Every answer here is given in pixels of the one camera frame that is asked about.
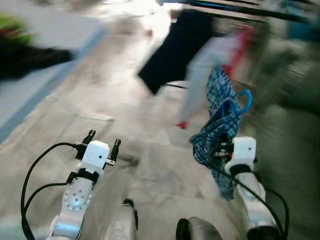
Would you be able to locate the black metal clothes rack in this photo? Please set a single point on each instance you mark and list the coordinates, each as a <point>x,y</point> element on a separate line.
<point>240,11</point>

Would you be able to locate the green leather sofa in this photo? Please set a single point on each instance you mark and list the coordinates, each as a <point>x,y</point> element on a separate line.
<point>295,165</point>

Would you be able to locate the blue white plaid shirt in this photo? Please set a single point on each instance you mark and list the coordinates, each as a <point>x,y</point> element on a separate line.
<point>217,135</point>

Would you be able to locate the black crumpled cloth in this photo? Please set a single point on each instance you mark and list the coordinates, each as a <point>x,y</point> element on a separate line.
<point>25,60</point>

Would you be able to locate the dark navy hanging garment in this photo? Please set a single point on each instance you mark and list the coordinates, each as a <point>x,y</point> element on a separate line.
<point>175,50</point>

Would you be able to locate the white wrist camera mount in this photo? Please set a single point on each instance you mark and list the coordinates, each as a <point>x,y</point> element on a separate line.
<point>244,150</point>
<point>95,155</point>

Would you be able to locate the silver right robot leg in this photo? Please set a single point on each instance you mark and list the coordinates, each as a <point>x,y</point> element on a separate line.
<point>200,231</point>

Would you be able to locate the white red hanging garment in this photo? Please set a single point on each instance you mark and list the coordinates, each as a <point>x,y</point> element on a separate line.
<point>210,65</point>

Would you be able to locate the green cloth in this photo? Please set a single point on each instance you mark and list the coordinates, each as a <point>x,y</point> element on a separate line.
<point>12,27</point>

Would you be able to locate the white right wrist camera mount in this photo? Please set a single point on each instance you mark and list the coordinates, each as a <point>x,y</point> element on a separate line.
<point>244,150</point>

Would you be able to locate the silver robot leg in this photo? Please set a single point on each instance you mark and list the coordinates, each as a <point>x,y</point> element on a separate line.
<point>200,231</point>
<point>120,222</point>

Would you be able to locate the blue plastic clothes hanger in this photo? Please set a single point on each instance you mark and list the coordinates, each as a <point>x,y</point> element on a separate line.
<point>248,102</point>

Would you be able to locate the silver left robot leg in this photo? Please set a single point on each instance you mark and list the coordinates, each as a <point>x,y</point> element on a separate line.
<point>120,222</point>

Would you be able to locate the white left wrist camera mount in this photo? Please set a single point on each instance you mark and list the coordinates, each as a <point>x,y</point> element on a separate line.
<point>95,155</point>

